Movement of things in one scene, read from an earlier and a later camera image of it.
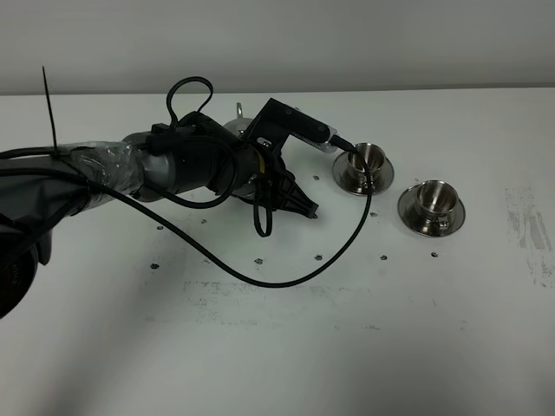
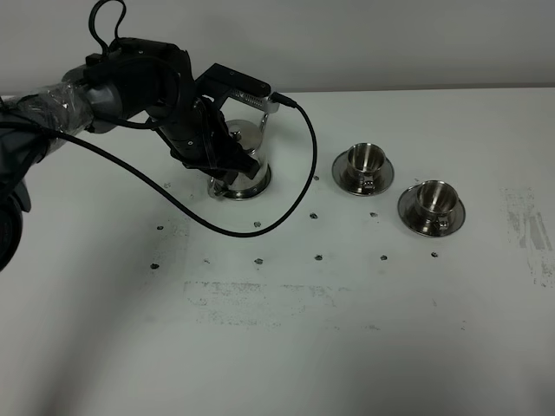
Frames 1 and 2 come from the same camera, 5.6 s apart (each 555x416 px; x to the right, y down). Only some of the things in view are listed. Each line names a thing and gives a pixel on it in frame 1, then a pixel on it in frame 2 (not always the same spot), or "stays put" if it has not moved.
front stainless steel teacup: (435, 202) stays put
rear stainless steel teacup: (375, 157) stays put
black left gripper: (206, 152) to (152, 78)
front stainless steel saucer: (408, 212) stays put
